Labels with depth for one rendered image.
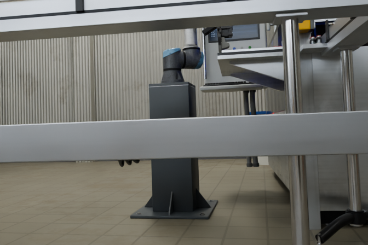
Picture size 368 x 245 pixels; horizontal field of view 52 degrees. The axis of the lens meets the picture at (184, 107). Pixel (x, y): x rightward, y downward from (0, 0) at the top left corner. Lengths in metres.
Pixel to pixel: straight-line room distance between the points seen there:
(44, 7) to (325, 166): 1.43
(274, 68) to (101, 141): 1.14
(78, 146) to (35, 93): 5.61
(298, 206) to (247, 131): 0.26
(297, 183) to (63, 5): 0.88
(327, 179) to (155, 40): 4.50
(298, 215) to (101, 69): 5.37
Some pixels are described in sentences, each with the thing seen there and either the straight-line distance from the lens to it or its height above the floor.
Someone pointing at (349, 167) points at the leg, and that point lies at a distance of 1.76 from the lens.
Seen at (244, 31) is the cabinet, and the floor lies 1.23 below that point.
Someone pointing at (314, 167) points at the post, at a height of 0.30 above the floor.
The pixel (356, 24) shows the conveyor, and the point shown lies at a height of 0.86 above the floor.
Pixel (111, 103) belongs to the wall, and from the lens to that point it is 6.14.
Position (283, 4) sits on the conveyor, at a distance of 1.14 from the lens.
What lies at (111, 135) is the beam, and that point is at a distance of 1.16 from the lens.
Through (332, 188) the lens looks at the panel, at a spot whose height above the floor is 0.19.
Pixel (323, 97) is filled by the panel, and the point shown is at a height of 0.64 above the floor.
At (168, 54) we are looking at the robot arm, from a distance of 2.36.
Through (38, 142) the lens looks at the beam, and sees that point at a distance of 1.25.
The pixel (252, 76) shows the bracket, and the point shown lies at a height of 0.84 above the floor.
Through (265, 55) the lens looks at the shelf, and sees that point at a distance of 1.95.
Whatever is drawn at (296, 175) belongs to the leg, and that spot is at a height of 0.37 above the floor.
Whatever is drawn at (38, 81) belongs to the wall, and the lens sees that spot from 6.78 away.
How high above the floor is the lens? 0.53
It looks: 3 degrees up
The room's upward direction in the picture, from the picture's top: 2 degrees counter-clockwise
